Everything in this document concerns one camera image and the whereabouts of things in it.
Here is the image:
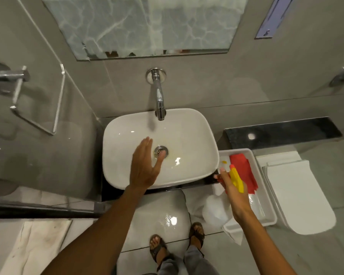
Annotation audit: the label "person's right hand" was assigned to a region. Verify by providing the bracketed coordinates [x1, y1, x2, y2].
[213, 168, 253, 218]

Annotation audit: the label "black granite shelf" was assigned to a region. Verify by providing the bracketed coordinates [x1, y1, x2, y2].
[224, 117, 343, 150]

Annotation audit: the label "person's left hand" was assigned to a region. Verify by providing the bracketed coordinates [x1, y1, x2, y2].
[129, 137, 164, 190]

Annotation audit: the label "spray bottle with yellow trigger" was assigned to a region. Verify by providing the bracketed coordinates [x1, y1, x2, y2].
[202, 164, 245, 228]

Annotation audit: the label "person's left sandal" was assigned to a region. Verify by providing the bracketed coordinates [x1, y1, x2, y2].
[149, 234, 169, 268]

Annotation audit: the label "glass shower partition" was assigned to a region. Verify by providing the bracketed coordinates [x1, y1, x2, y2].
[0, 0, 104, 218]

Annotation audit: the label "person's right sandal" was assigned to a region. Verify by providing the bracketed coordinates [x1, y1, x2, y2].
[188, 222, 206, 251]

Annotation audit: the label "metal wall panel with slots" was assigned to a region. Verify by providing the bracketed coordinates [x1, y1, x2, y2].
[255, 0, 296, 39]

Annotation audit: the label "chrome wall faucet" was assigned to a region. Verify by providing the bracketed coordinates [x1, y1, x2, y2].
[146, 68, 167, 121]

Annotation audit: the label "red cloth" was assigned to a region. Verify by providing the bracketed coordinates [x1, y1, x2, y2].
[229, 153, 259, 195]

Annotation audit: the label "chrome sink drain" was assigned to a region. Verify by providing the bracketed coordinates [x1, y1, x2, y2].
[154, 145, 169, 158]

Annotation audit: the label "white rectangular tray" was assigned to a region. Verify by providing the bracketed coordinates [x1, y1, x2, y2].
[215, 148, 278, 233]

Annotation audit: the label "person's right forearm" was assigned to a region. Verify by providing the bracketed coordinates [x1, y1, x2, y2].
[234, 207, 297, 275]

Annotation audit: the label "foam-smeared wall mirror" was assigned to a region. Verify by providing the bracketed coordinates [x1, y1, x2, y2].
[40, 0, 250, 61]

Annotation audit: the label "chrome towel ring holder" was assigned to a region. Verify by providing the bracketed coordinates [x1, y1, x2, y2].
[0, 62, 66, 136]

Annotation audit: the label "white ceramic sink basin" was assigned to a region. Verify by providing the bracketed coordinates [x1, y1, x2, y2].
[102, 108, 220, 190]

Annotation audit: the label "white toilet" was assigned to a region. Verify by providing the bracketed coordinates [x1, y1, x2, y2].
[255, 151, 337, 235]

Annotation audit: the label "person's grey trouser legs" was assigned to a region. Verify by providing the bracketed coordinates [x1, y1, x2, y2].
[156, 246, 220, 275]

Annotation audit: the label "person's sandal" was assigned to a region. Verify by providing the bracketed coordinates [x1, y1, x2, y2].
[188, 222, 206, 251]
[149, 234, 169, 268]

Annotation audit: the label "white marble threshold slab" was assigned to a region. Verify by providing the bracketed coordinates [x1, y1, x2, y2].
[0, 219, 73, 275]

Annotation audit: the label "person's left forearm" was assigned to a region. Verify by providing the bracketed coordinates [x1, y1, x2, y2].
[41, 184, 146, 275]

